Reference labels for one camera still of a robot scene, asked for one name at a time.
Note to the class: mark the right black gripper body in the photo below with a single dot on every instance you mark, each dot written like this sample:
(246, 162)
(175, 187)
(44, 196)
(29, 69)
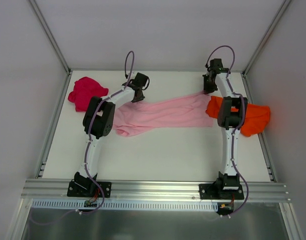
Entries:
(208, 85)

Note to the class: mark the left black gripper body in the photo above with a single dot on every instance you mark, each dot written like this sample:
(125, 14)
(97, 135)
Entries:
(138, 94)

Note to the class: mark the pink t shirt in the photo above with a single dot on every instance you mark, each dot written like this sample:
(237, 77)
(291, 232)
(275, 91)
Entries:
(188, 111)

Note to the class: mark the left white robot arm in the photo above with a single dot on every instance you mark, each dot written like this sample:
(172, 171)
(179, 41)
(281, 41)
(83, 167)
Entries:
(98, 123)

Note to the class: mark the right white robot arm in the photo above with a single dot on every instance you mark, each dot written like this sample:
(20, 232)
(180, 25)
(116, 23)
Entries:
(230, 119)

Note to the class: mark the red t shirt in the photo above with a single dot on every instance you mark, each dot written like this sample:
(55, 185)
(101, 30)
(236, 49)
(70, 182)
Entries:
(84, 89)

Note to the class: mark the orange t shirt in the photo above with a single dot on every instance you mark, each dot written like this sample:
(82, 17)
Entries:
(257, 116)

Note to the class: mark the right aluminium frame post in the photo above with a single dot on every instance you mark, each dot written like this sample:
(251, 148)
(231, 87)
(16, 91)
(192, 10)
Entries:
(268, 33)

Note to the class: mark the aluminium frame post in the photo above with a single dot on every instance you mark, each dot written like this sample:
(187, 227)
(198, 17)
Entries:
(268, 33)
(49, 35)

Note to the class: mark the left aluminium side rail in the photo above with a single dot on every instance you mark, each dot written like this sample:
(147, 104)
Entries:
(52, 127)

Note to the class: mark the aluminium side rail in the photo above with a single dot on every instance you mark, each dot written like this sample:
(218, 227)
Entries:
(261, 136)
(52, 127)

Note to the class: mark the aluminium front rail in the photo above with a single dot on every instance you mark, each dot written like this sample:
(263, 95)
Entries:
(182, 191)

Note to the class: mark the right aluminium side rail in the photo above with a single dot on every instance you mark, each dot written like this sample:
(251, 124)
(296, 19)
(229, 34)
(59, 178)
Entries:
(261, 136)

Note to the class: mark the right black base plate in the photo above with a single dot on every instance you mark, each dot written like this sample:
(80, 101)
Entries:
(209, 191)

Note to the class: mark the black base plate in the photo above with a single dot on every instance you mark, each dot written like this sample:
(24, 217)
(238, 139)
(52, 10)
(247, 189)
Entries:
(209, 191)
(89, 189)

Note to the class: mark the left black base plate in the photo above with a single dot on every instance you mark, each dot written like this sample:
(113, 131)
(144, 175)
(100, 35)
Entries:
(89, 189)

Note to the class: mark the left aluminium frame post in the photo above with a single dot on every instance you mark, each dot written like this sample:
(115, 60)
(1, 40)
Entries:
(49, 35)

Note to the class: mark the white slotted cable duct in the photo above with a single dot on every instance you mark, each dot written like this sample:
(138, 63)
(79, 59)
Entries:
(199, 206)

